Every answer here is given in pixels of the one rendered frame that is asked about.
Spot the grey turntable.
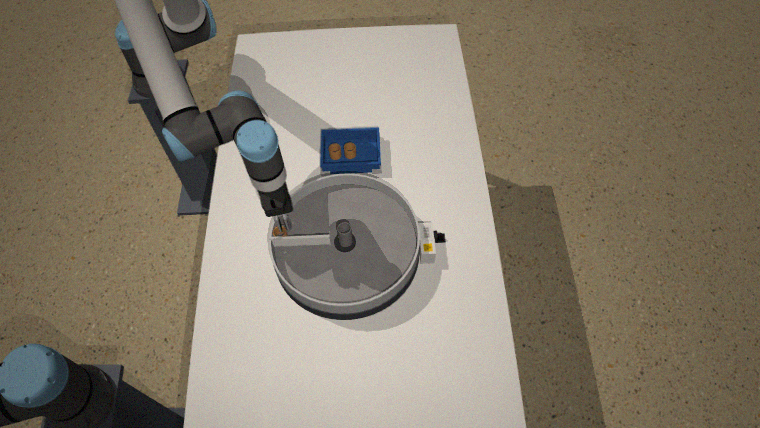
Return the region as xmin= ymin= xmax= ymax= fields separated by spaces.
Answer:
xmin=268 ymin=174 xmax=423 ymax=320

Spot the blue crate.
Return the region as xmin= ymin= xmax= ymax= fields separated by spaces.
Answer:
xmin=319 ymin=124 xmax=385 ymax=170

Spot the white control box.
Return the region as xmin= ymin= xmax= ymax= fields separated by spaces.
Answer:
xmin=420 ymin=226 xmax=449 ymax=264

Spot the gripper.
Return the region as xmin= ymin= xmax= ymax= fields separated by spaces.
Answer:
xmin=260 ymin=175 xmax=295 ymax=220

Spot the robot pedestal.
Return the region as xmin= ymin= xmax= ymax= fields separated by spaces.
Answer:
xmin=73 ymin=361 xmax=126 ymax=391
xmin=128 ymin=71 xmax=218 ymax=216

